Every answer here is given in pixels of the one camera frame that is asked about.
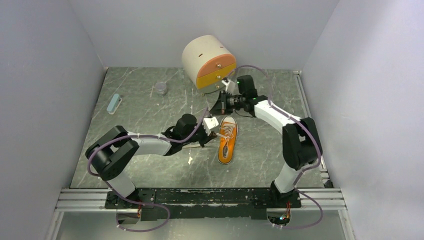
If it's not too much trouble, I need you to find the aluminium rail frame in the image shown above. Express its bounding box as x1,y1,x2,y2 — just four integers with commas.
44,70,357,240

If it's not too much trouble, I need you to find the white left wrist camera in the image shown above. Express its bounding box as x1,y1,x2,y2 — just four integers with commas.
202,117,220,136

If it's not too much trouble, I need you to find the small clear round jar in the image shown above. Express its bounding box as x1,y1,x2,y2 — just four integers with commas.
154,81,168,96

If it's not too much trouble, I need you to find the orange canvas sneaker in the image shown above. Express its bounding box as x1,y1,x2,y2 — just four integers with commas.
218,116,238,165

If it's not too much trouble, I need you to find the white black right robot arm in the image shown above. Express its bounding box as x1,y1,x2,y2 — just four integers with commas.
210,75,323,207

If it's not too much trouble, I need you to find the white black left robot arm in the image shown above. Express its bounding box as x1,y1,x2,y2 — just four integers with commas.
85,113,219,208

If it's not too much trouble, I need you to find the white shoelace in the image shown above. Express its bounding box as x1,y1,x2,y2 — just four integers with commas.
182,124,221,149

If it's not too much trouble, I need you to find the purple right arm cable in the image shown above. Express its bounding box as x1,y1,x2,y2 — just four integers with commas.
225,64,324,230

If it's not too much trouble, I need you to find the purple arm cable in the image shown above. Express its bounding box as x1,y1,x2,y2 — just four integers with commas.
86,106,171,233
225,64,324,230

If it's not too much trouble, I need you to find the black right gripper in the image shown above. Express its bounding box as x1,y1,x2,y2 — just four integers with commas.
209,89,245,116

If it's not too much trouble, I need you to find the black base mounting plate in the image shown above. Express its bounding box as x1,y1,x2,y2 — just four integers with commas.
104,187,302,221

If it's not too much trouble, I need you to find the light blue eraser block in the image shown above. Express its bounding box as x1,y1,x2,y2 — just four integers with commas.
106,93,123,115

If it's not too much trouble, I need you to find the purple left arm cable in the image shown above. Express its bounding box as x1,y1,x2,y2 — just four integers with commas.
86,106,171,233

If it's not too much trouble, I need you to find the round cream drawer cabinet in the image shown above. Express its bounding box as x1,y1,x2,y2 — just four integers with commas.
181,35,237,94

